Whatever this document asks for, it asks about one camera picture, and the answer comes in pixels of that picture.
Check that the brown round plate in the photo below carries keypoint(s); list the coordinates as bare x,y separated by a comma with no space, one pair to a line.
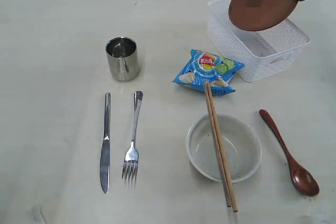
256,15

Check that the blue chips snack bag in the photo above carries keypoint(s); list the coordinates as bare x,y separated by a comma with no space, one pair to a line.
207,67

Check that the wooden chopstick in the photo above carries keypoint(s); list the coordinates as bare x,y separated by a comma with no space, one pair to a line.
211,113
229,180

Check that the white ceramic bowl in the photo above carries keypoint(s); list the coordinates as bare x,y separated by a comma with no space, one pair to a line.
242,147

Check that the brown wooden handle spoon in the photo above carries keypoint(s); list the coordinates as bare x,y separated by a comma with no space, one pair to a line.
301,179

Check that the stainless steel cup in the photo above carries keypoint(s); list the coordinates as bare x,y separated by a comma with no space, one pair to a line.
122,56

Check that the silver metal fork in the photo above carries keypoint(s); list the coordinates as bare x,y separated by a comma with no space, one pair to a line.
131,158

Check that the silver metal knife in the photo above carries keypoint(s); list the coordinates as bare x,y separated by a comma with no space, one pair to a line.
105,149

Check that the white perforated plastic basket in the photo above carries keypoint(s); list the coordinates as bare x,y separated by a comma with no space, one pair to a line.
263,53

